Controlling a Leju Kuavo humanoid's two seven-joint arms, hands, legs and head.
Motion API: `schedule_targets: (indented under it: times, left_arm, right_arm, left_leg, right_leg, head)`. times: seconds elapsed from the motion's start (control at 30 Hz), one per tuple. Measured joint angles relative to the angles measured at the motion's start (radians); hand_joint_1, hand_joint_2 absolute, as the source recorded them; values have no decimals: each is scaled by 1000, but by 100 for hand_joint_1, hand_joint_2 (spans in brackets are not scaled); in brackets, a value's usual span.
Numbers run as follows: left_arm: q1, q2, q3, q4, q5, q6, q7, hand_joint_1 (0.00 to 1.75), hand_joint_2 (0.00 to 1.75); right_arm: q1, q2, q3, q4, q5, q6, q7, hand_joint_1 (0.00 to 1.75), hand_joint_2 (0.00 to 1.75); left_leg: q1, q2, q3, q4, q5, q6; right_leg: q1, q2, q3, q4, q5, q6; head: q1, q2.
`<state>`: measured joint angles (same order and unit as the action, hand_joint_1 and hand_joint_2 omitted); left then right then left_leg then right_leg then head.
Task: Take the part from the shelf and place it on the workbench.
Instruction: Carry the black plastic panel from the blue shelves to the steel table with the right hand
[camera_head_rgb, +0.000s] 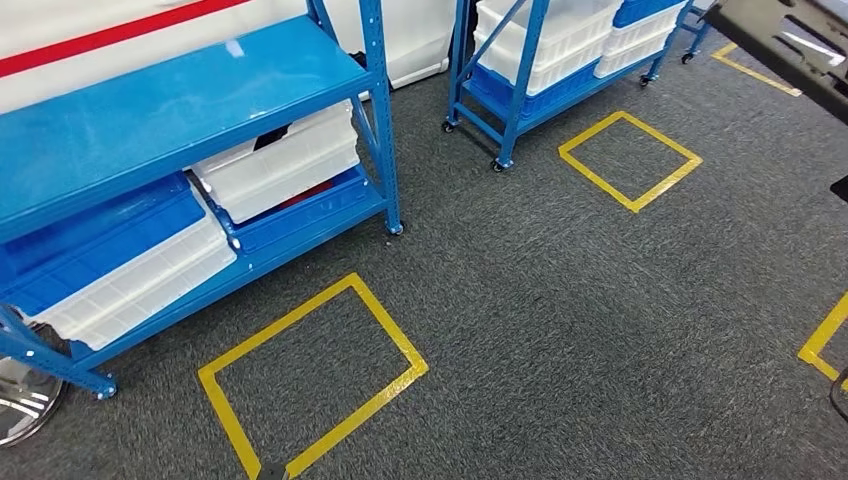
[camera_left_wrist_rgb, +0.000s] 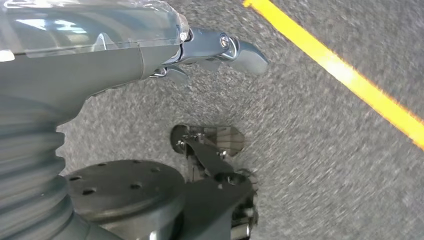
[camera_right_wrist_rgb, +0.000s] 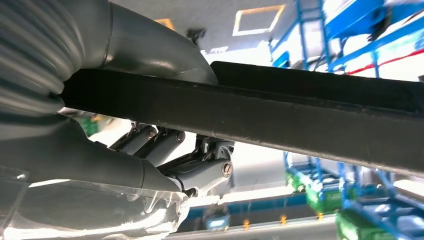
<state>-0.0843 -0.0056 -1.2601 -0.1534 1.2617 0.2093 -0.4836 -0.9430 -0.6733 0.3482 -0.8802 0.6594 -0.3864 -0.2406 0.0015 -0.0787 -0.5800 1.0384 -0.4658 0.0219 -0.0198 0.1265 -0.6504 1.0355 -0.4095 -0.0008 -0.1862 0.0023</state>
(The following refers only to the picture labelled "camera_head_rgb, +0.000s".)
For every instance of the black plastic panel part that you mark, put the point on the black plastic panel part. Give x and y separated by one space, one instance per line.
762 40

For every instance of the blue metal shelf rack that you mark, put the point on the blue metal shelf rack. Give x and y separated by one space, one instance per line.
132 106

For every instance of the red item in bin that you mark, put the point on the red item in bin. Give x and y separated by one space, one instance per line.
308 194

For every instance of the white plastic bin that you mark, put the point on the white plastic bin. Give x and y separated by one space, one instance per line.
636 46
172 258
132 311
285 166
570 33

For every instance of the black device behind rack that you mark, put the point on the black device behind rack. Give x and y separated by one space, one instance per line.
272 138

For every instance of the blue rack with casters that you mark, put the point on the blue rack with casters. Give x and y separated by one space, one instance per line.
699 30
523 79

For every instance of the white car with red stripe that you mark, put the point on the white car with red stripe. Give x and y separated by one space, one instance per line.
132 46

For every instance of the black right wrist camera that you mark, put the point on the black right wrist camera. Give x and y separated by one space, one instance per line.
841 190

